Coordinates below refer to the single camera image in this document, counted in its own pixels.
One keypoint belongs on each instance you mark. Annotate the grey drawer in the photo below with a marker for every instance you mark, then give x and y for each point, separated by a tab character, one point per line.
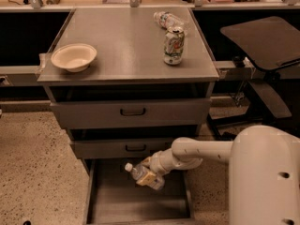
114	198
129	105
126	142

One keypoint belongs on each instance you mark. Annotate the blue label plastic bottle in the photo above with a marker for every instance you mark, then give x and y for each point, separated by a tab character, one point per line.
135	170

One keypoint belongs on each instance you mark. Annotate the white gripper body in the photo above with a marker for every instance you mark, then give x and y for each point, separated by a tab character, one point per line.
155	163

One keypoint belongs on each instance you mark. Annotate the grey drawer cabinet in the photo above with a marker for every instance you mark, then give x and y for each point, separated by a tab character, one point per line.
130	50

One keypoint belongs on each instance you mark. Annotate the top grey drawer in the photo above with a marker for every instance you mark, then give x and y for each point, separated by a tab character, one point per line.
129	105

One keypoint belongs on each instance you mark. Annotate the black office chair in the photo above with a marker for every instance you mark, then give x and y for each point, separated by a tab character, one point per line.
265	53

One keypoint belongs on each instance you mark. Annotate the bottom grey drawer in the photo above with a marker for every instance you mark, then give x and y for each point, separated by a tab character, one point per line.
114	198

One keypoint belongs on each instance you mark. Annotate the middle grey drawer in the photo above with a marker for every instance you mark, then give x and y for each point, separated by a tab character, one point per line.
126	142

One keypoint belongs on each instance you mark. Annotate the white paper bowl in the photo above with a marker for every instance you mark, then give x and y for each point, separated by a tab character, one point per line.
74	57

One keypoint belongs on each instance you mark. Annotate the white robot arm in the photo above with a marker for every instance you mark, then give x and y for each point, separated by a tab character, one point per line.
264	172

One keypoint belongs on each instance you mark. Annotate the clear plastic water bottle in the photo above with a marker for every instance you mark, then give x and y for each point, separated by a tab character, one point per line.
166	20

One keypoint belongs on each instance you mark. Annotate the green white soda can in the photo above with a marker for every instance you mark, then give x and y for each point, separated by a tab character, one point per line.
174	45

